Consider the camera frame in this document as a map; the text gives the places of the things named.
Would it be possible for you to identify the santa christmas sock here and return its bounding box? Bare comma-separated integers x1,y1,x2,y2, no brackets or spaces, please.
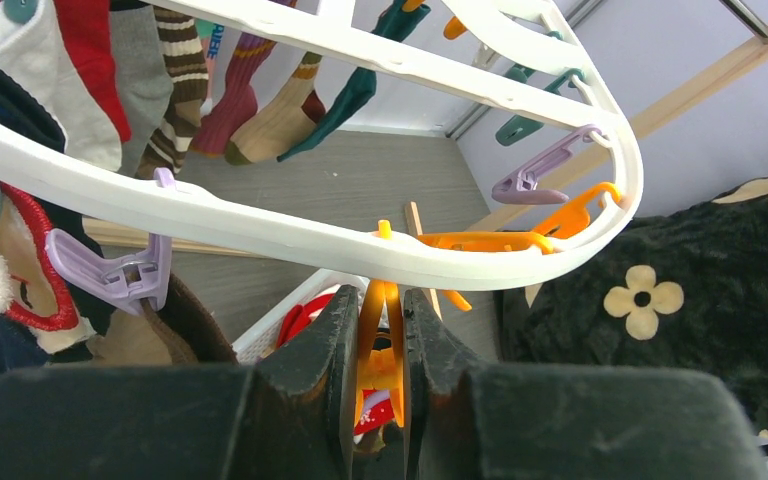
0,184,96,354

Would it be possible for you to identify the dark green sock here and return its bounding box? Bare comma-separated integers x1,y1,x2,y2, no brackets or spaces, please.
277,1,432,162

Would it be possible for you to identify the metal rack rod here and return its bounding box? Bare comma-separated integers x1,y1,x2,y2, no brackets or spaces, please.
719,0,768,44

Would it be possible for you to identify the white plastic basket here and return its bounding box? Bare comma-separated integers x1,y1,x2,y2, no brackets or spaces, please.
232,269,369,364

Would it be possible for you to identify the tan ribbed sock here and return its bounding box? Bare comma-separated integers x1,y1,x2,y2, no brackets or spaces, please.
224,52,326,166

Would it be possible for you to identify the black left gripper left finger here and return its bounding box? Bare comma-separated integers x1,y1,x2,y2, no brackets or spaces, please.
0,285,358,479

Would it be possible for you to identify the brown striped sock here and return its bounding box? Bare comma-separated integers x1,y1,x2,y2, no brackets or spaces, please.
135,6,209,179

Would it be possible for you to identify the black floral plush blanket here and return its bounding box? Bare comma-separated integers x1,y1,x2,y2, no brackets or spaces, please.
494,176,768,437

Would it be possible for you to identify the white oval clip hanger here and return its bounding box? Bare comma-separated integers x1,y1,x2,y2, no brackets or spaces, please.
0,0,645,293

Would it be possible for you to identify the maroon ribbed sock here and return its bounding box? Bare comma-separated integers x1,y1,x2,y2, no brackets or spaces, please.
190,32,276,156

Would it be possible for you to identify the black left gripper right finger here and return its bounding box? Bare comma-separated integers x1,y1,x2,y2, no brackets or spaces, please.
403,289,768,479

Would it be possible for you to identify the red snowflake sock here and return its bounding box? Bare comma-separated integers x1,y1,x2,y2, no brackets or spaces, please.
274,284,395,442

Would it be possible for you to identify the teal clip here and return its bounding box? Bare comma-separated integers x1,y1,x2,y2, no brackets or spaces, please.
493,29,587,148

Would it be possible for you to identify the purple clip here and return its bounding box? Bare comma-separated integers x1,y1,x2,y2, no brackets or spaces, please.
44,166,177,317
491,124,604,205

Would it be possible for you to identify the red white sock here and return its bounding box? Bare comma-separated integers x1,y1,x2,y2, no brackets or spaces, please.
0,1,122,171

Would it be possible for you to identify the orange clip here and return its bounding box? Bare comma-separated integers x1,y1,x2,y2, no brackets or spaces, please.
417,228,558,313
532,182,622,239
354,219,408,432

